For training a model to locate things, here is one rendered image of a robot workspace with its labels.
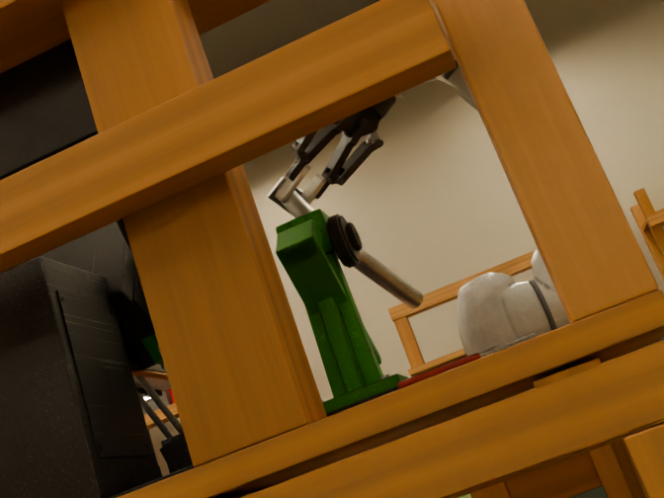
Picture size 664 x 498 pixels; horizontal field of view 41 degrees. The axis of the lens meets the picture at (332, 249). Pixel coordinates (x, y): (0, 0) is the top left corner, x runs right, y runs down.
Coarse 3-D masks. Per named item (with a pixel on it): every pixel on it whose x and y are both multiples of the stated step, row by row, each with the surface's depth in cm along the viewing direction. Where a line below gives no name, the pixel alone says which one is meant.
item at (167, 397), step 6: (168, 390) 685; (162, 396) 677; (168, 396) 680; (150, 402) 678; (168, 402) 675; (174, 402) 671; (156, 408) 676; (174, 408) 662; (144, 414) 677; (162, 414) 664; (174, 414) 661; (150, 420) 666; (162, 420) 667; (168, 420) 714; (150, 426) 712
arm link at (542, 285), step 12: (540, 264) 185; (540, 276) 185; (540, 288) 185; (552, 288) 183; (540, 300) 183; (552, 300) 182; (552, 312) 182; (564, 312) 181; (552, 324) 182; (564, 324) 182
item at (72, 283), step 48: (0, 288) 121; (48, 288) 119; (96, 288) 132; (0, 336) 119; (48, 336) 117; (96, 336) 126; (0, 384) 118; (48, 384) 116; (96, 384) 120; (0, 432) 116; (48, 432) 114; (96, 432) 115; (144, 432) 128; (0, 480) 115; (48, 480) 113; (96, 480) 111; (144, 480) 123
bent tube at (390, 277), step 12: (276, 192) 138; (300, 192) 139; (288, 204) 135; (300, 204) 132; (360, 252) 130; (360, 264) 131; (372, 264) 132; (372, 276) 133; (384, 276) 134; (396, 276) 136; (384, 288) 135; (396, 288) 136; (408, 288) 137; (408, 300) 138; (420, 300) 139
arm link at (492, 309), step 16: (464, 288) 190; (480, 288) 186; (496, 288) 185; (512, 288) 186; (528, 288) 185; (464, 304) 187; (480, 304) 185; (496, 304) 184; (512, 304) 183; (528, 304) 183; (464, 320) 187; (480, 320) 184; (496, 320) 183; (512, 320) 182; (528, 320) 182; (544, 320) 182; (464, 336) 187; (480, 336) 184; (496, 336) 182; (512, 336) 182; (480, 352) 184
